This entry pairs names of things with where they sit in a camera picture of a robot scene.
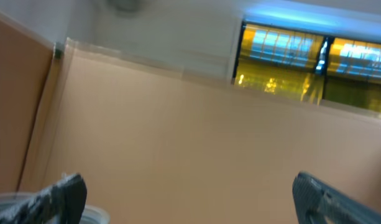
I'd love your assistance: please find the window with yellow film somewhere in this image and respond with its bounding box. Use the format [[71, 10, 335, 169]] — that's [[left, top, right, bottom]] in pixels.
[[232, 21, 381, 114]]

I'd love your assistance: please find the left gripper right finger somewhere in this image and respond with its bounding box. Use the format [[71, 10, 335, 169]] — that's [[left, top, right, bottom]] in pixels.
[[292, 172, 381, 224]]

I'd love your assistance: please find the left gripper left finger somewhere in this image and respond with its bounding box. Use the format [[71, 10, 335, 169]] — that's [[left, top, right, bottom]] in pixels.
[[0, 174, 87, 224]]

